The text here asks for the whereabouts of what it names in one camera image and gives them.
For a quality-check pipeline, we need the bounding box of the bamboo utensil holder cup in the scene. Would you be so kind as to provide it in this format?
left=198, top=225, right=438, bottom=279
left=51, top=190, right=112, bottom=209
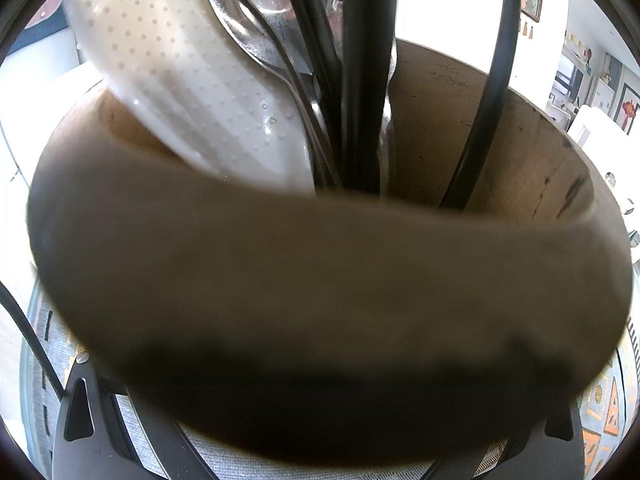
left=27, top=42, right=632, bottom=466

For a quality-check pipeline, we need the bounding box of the white plastic rice paddle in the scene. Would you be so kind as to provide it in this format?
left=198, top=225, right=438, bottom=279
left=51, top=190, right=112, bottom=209
left=64, top=0, right=314, bottom=194

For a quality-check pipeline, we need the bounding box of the small steel spoon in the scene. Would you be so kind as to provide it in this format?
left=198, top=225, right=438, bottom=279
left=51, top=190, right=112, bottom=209
left=208, top=0, right=342, bottom=188

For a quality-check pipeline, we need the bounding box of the black chopstick longest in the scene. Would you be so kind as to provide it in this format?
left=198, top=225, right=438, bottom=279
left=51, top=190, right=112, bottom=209
left=339, top=0, right=403, bottom=196

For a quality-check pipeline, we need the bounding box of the large steel spoon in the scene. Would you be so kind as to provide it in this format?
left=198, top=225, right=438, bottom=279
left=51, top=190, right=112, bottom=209
left=247, top=0, right=342, bottom=94

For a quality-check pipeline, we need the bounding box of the patterned blue table mat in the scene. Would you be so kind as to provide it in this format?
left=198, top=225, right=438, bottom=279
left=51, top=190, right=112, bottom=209
left=20, top=286, right=639, bottom=479

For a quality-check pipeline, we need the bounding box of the white chair near right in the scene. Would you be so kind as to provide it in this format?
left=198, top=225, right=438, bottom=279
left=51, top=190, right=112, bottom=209
left=568, top=105, right=639, bottom=263

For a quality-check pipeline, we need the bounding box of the framed picture lower right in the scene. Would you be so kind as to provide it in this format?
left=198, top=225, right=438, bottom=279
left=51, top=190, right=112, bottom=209
left=521, top=0, right=542, bottom=23

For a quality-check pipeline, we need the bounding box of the black cable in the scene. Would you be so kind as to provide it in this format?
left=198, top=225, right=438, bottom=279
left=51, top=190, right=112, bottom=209
left=0, top=282, right=66, bottom=401

